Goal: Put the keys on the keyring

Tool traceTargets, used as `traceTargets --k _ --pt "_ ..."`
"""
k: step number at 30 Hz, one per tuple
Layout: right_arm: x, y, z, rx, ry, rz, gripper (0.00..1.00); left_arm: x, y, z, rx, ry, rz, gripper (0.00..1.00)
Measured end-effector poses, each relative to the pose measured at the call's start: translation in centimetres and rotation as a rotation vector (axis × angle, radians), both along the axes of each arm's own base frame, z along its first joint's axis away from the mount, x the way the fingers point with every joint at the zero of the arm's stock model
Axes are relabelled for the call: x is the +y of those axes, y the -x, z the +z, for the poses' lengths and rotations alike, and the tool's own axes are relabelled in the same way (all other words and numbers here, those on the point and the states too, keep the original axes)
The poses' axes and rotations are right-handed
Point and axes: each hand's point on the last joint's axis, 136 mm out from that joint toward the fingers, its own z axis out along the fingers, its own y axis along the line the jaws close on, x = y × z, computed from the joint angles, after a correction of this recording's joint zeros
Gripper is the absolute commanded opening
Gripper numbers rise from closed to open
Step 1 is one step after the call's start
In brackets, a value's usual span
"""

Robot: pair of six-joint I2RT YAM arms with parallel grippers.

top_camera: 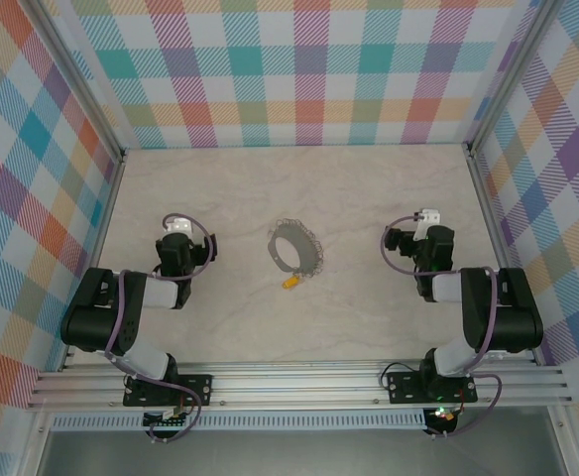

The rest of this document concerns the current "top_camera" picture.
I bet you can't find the small electronics board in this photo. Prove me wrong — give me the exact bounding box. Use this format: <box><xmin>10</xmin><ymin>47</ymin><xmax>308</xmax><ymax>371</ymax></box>
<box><xmin>423</xmin><ymin>404</ymin><xmax>464</xmax><ymax>433</ymax></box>
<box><xmin>142</xmin><ymin>409</ymin><xmax>194</xmax><ymax>431</ymax></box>

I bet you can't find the aluminium table edge rail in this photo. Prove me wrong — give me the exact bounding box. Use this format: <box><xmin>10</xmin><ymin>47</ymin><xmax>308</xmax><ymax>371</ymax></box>
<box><xmin>14</xmin><ymin>151</ymin><xmax>128</xmax><ymax>476</ymax></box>
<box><xmin>466</xmin><ymin>143</ymin><xmax>543</xmax><ymax>366</ymax></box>

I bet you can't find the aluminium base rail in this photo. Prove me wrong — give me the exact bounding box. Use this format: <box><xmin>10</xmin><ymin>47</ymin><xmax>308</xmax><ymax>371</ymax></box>
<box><xmin>26</xmin><ymin>359</ymin><xmax>574</xmax><ymax>413</ymax></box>

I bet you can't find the aluminium corner post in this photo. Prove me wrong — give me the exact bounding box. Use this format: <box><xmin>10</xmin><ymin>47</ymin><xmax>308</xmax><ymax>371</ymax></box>
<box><xmin>465</xmin><ymin>0</ymin><xmax>556</xmax><ymax>153</ymax></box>
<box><xmin>29</xmin><ymin>0</ymin><xmax>128</xmax><ymax>163</ymax></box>

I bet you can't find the white slotted cable duct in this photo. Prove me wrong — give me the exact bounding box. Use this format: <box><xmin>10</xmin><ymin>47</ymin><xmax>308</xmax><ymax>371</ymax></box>
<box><xmin>50</xmin><ymin>408</ymin><xmax>428</xmax><ymax>432</ymax></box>

